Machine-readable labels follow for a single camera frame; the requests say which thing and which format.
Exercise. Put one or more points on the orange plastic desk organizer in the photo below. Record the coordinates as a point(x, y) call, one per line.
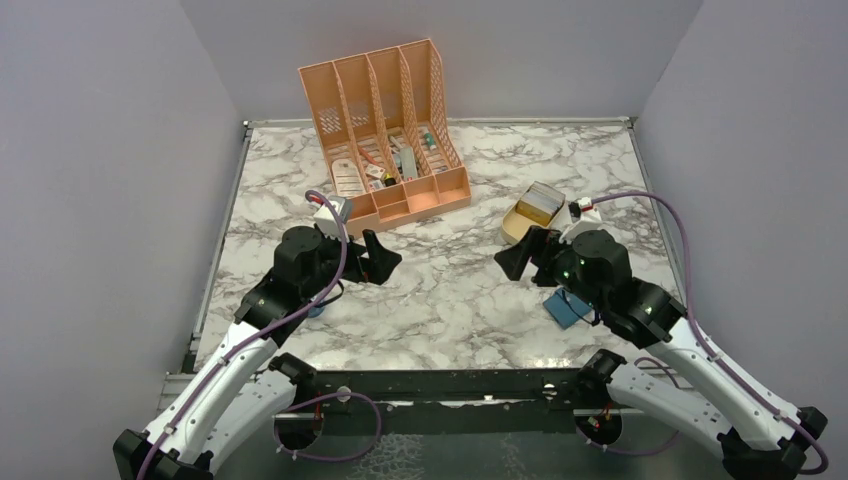
point(365, 108)

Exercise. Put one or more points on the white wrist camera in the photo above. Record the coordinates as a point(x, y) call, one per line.
point(332, 216)
point(584, 217)

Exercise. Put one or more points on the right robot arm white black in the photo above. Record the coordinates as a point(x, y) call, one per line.
point(756, 434)

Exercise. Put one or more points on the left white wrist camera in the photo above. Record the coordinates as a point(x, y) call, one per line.
point(332, 216)

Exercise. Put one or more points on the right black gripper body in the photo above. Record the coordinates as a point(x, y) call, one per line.
point(558, 263)

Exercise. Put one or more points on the blue card holder wallet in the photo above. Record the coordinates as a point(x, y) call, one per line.
point(566, 310)

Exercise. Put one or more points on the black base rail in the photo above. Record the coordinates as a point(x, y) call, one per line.
point(434, 402)

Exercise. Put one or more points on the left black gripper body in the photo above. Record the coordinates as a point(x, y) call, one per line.
point(332, 256)

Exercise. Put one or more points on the blue white round coaster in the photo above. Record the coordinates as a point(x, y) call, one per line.
point(316, 311)

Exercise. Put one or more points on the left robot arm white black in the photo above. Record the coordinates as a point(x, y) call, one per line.
point(249, 379)

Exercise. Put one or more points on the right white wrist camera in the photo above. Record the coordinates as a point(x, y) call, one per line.
point(584, 217)

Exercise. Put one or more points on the beige oval card tray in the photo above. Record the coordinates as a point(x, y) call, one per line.
point(514, 226)

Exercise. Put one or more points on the stack of credit cards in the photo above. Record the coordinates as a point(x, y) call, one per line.
point(540, 203)

